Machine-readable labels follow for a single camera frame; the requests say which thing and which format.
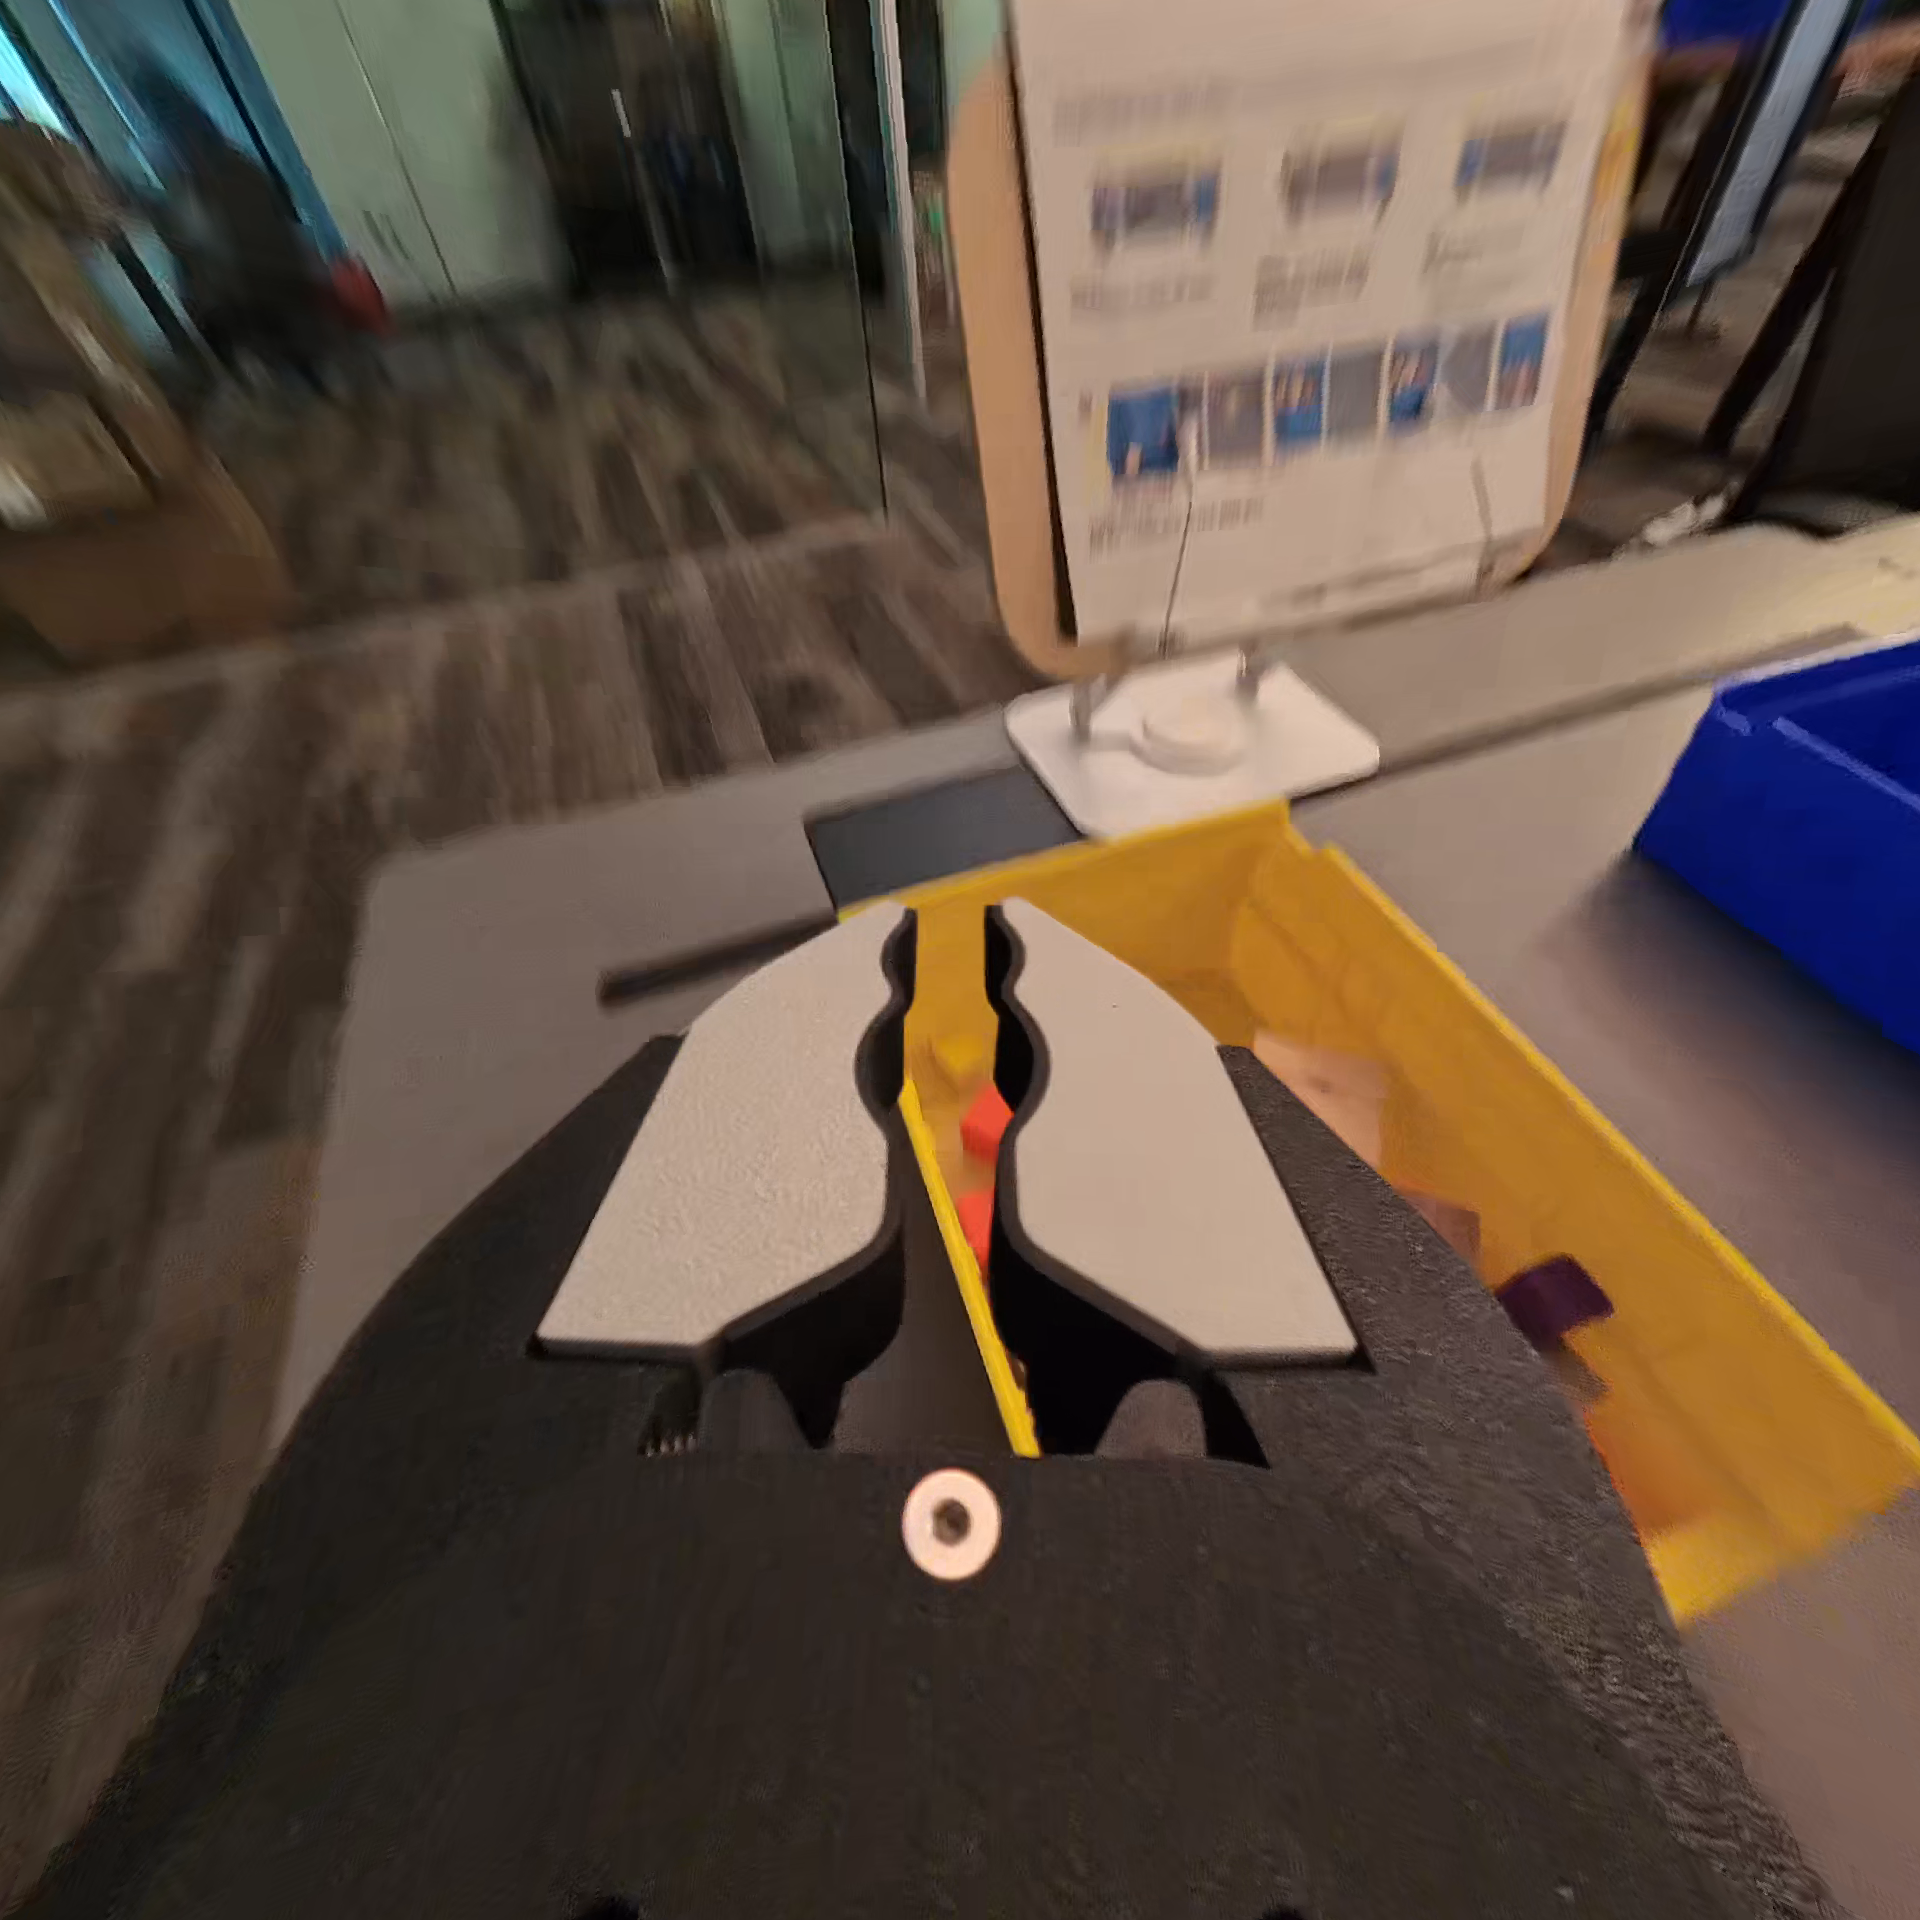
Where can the pile of coloured wooden cubes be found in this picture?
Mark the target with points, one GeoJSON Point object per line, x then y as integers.
{"type": "Point", "coordinates": [1353, 1098]}

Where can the dark rectangular table plate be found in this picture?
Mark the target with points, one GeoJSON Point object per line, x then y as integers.
{"type": "Point", "coordinates": [943, 837]}

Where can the white board stand base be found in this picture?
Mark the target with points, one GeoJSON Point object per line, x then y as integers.
{"type": "Point", "coordinates": [1203, 751]}

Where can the yellow plastic box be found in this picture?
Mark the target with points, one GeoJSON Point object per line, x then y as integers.
{"type": "Point", "coordinates": [1694, 1352]}

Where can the wooden board with instruction sheet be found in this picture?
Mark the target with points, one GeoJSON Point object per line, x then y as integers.
{"type": "Point", "coordinates": [1307, 300]}

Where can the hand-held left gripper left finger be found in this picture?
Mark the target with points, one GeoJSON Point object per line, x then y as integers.
{"type": "Point", "coordinates": [736, 1186]}

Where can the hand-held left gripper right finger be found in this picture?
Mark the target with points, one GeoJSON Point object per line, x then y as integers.
{"type": "Point", "coordinates": [1152, 1203]}

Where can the blue plastic box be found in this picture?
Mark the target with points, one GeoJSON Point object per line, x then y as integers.
{"type": "Point", "coordinates": [1799, 837]}

